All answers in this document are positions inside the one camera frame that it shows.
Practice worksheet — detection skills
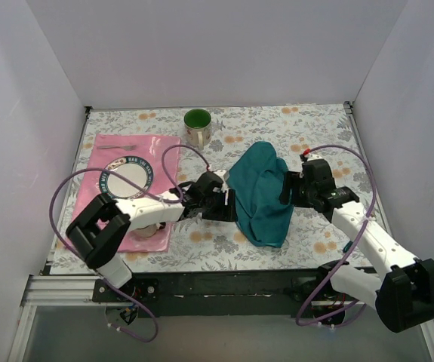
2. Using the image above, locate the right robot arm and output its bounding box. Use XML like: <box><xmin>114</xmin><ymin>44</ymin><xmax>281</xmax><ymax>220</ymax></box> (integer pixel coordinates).
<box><xmin>280</xmin><ymin>155</ymin><xmax>434</xmax><ymax>333</ymax></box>

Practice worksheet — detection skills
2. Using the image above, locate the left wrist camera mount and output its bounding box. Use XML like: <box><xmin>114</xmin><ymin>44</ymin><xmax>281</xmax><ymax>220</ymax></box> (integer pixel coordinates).
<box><xmin>213</xmin><ymin>169</ymin><xmax>229</xmax><ymax>182</ymax></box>

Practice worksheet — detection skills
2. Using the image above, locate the teal cloth napkin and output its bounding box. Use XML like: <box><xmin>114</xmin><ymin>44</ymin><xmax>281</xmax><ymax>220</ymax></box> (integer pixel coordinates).
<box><xmin>227</xmin><ymin>141</ymin><xmax>293</xmax><ymax>248</ymax></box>

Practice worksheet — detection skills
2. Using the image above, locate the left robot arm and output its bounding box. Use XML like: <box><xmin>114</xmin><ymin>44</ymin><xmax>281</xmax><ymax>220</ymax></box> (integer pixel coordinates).
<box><xmin>66</xmin><ymin>170</ymin><xmax>238</xmax><ymax>302</ymax></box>

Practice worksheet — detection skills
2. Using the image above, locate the white plate blue rim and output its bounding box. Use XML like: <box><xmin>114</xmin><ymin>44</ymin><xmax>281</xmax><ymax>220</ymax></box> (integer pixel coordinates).
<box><xmin>98</xmin><ymin>155</ymin><xmax>155</xmax><ymax>200</ymax></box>

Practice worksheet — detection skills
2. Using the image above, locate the silver fork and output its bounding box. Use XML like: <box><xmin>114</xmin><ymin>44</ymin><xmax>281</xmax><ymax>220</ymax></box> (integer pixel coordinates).
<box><xmin>97</xmin><ymin>145</ymin><xmax>137</xmax><ymax>151</ymax></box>

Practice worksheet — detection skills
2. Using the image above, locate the pink placemat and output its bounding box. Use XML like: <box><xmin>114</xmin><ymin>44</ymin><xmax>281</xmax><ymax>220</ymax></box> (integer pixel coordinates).
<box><xmin>63</xmin><ymin>133</ymin><xmax>182</xmax><ymax>253</ymax></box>

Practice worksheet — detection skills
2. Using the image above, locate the aluminium frame rail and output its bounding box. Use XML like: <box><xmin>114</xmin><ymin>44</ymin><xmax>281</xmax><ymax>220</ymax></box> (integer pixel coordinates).
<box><xmin>7</xmin><ymin>274</ymin><xmax>100</xmax><ymax>362</ymax></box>

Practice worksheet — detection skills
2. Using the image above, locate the floral tablecloth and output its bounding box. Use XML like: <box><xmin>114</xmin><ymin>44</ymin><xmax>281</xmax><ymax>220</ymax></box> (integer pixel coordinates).
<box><xmin>49</xmin><ymin>104</ymin><xmax>398</xmax><ymax>275</ymax></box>

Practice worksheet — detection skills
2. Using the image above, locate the gold spoon teal handle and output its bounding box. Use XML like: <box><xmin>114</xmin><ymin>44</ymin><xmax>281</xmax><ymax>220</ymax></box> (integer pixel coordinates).
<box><xmin>343</xmin><ymin>241</ymin><xmax>353</xmax><ymax>253</ymax></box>

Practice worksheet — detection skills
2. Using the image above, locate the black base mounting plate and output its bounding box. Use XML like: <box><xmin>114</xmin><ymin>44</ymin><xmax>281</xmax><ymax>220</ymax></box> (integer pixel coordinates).
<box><xmin>92</xmin><ymin>268</ymin><xmax>376</xmax><ymax>318</ymax></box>

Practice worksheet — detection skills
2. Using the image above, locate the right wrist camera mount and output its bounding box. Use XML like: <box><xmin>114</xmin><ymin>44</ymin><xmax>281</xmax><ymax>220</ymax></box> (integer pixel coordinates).
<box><xmin>300</xmin><ymin>149</ymin><xmax>322</xmax><ymax>163</ymax></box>

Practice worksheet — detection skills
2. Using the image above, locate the cream enamel cup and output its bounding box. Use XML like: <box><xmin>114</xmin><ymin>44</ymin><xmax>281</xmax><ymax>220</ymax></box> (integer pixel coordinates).
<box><xmin>131</xmin><ymin>222</ymin><xmax>166</xmax><ymax>238</ymax></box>

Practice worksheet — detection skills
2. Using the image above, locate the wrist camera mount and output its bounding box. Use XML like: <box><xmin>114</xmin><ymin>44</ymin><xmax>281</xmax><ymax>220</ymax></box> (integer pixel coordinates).
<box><xmin>300</xmin><ymin>149</ymin><xmax>322</xmax><ymax>163</ymax></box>
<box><xmin>213</xmin><ymin>169</ymin><xmax>229</xmax><ymax>182</ymax></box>

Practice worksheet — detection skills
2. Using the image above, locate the green inside floral mug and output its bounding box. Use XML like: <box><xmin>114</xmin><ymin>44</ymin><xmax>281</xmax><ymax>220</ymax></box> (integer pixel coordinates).
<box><xmin>183</xmin><ymin>109</ymin><xmax>212</xmax><ymax>150</ymax></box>

